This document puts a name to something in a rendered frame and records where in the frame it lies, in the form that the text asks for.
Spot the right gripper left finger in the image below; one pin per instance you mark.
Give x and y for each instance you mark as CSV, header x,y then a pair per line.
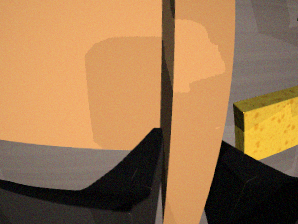
x,y
127,194

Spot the yellow sponge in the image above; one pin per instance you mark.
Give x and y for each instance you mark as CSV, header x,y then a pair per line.
x,y
267,124

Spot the orange tray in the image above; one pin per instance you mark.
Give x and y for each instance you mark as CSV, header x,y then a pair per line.
x,y
101,74

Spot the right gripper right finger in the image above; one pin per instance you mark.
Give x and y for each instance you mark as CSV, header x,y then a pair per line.
x,y
247,191

